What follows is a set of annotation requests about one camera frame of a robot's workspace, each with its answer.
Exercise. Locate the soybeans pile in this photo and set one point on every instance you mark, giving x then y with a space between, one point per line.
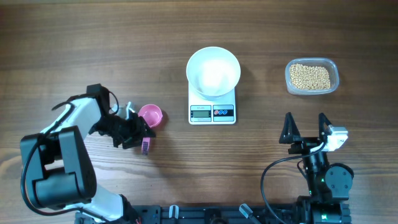
309 77

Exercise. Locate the pink measuring scoop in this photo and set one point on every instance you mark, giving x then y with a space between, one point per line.
152 115

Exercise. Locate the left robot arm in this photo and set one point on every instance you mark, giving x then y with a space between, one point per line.
58 176

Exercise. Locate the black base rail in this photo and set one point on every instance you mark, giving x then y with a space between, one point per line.
233 214

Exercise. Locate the white digital kitchen scale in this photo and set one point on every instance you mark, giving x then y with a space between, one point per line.
218 111

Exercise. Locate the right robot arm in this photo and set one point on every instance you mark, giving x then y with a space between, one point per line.
328 184

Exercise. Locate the white bowl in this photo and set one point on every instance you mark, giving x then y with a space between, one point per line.
213 72

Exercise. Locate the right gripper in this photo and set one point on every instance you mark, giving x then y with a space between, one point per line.
303 144

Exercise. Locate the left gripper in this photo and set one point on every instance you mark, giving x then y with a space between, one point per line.
136 132

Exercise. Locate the clear plastic container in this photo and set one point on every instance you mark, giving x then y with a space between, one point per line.
321 62

